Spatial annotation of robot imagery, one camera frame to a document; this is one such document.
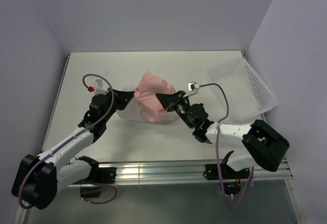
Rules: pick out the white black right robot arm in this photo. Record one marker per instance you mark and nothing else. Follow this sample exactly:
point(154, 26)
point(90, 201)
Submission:
point(259, 143)

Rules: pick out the white perforated plastic basket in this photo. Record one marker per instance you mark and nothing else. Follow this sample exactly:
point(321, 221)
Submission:
point(247, 94)

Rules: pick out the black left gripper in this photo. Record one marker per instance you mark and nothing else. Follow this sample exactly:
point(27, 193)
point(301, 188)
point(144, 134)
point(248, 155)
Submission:
point(123, 97)

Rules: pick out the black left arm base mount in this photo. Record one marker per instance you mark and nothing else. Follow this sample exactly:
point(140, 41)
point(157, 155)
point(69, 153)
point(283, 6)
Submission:
point(100, 178)

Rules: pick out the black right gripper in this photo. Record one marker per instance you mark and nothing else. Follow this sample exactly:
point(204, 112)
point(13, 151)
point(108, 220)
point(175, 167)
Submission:
point(167, 100)

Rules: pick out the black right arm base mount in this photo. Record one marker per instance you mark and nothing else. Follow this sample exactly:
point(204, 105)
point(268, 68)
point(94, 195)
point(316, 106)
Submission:
point(231, 188)

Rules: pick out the white mesh laundry bag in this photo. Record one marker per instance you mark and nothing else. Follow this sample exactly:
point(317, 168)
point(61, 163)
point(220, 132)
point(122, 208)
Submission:
point(133, 112)

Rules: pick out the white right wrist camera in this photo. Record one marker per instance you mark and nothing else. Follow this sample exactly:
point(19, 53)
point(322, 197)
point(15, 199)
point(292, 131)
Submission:
point(193, 89)

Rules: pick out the pink bra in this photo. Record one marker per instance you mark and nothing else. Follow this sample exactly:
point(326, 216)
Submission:
point(150, 107)

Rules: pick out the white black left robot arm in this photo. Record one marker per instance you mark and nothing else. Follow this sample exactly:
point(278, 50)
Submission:
point(40, 178)

